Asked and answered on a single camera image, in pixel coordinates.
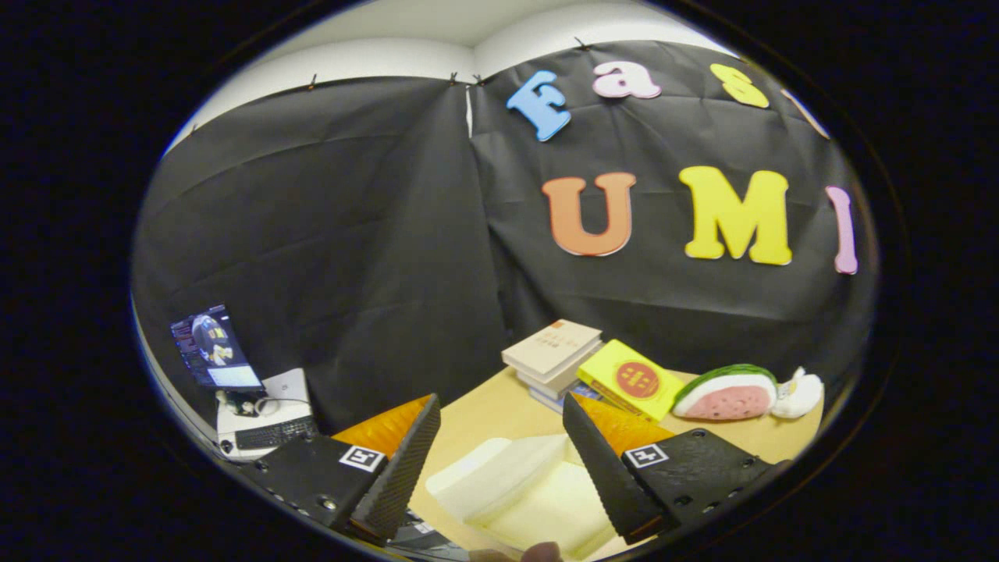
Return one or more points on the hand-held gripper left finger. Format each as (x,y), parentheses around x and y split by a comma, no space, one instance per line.
(398,476)

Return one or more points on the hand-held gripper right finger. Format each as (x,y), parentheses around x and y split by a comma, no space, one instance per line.
(605,476)

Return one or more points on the white fabric storage box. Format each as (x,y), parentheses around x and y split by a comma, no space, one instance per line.
(515,492)

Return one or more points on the blue book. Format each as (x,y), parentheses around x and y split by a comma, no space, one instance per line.
(550,398)

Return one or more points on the yellow book with red circle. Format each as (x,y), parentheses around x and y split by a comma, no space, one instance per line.
(632,381)

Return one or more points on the grey book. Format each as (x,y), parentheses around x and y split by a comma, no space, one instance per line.
(566,376)

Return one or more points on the black keyboard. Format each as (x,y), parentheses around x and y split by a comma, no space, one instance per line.
(275,433)

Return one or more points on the beige book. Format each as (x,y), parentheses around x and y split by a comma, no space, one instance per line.
(550,347)

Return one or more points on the white side desk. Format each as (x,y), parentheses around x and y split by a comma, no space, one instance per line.
(285,390)

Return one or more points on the watermelon slice plush toy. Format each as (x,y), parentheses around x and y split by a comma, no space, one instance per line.
(726,398)

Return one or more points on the white plush toy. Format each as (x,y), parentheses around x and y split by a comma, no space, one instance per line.
(800,394)

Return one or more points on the computer monitor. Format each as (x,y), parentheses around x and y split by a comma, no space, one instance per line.
(215,347)

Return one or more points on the black backdrop cloth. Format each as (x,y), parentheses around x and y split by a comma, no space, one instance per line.
(351,234)

